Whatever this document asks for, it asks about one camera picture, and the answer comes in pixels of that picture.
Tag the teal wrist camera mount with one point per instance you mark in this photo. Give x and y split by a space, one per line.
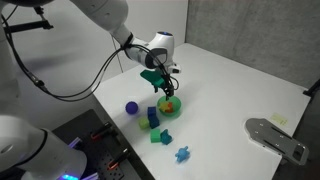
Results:
153 77

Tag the yellow sticky note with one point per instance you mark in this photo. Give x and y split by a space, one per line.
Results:
281 120

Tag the black orange clamp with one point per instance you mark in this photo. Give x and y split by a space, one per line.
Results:
124 154
106 129

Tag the lime green foam cube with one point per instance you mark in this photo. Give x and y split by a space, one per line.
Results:
143 123

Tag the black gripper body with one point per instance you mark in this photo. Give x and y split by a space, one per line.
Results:
168 82

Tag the orange toy figure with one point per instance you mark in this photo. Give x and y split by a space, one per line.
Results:
170 108

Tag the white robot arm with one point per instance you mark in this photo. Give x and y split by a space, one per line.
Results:
39 152

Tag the blue foam cube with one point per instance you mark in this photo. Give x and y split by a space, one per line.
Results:
152 111

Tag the light blue toy figure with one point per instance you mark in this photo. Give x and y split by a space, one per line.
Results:
182 154

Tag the yellow star toy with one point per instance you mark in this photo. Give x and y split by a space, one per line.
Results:
163 106

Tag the purple spiky ball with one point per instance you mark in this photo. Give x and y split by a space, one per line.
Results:
131 107

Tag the green bowl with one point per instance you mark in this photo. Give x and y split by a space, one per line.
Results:
176 105

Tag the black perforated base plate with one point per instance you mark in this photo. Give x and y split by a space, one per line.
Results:
100 152

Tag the grey metal mounting plate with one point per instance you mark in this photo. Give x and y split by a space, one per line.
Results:
268 135

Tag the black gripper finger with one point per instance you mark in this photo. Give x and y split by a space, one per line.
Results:
167 92
155 89

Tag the dark teal foam cube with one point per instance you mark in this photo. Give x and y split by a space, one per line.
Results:
153 122

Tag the teal toy figure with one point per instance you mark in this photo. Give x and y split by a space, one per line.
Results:
166 138

